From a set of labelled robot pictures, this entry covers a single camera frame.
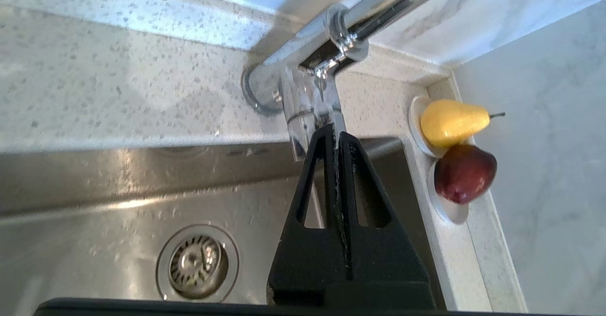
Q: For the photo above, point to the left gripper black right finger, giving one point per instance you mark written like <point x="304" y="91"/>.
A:
<point x="383" y="259"/>

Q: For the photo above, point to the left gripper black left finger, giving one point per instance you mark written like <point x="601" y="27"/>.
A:
<point x="307" y="264"/>

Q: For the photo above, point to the metal sink drain strainer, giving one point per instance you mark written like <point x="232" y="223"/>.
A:
<point x="196" y="264"/>

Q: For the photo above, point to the stainless steel sink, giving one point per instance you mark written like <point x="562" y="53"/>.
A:
<point x="94" y="240"/>

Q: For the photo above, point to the small white saucer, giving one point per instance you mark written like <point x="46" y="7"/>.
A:
<point x="415" y="126"/>
<point x="450" y="212"/>

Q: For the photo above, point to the dark red apple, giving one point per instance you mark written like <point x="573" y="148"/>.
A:
<point x="464" y="174"/>

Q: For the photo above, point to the yellow pear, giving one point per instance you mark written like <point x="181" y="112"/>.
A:
<point x="450" y="122"/>

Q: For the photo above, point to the chrome kitchen faucet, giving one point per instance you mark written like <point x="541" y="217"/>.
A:
<point x="345" y="31"/>

